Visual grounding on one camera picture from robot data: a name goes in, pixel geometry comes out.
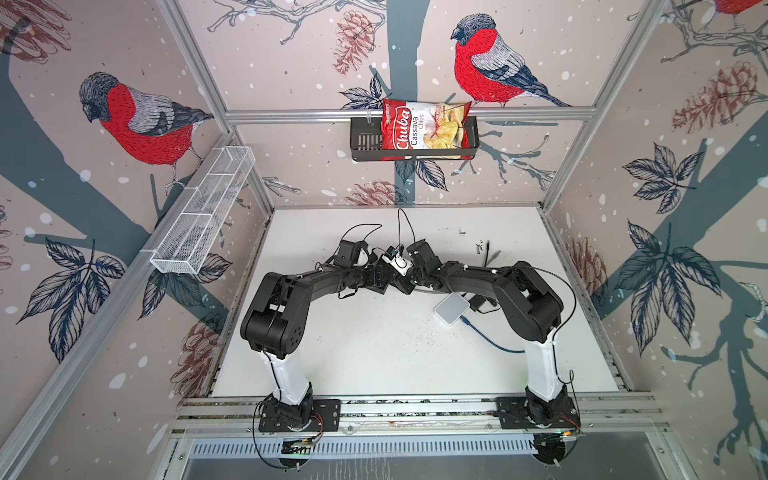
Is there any black power adapter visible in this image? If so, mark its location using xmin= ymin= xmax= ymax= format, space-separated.
xmin=469 ymin=295 xmax=500 ymax=314

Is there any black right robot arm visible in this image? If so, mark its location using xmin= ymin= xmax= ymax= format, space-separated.
xmin=380 ymin=240 xmax=568 ymax=426

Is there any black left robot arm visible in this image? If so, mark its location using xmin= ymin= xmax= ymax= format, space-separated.
xmin=240 ymin=240 xmax=399 ymax=423

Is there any red cassava chips bag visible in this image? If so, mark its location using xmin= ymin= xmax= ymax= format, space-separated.
xmin=381 ymin=100 xmax=471 ymax=151

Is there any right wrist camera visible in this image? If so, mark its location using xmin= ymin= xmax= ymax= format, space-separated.
xmin=383 ymin=246 xmax=413 ymax=277

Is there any blue ethernet cable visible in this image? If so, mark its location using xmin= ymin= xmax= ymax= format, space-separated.
xmin=460 ymin=316 xmax=526 ymax=355

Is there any black wall basket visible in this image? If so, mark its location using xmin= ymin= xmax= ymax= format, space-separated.
xmin=350 ymin=116 xmax=480 ymax=162

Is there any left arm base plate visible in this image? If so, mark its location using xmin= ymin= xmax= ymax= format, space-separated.
xmin=256 ymin=397 xmax=341 ymax=433

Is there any aluminium mounting rail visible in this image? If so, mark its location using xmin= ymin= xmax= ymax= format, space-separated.
xmin=169 ymin=391 xmax=664 ymax=438

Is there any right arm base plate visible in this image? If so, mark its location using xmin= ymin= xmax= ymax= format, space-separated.
xmin=493 ymin=396 xmax=581 ymax=430

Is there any white wire mesh shelf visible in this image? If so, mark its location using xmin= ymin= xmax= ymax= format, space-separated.
xmin=150 ymin=146 xmax=255 ymax=275

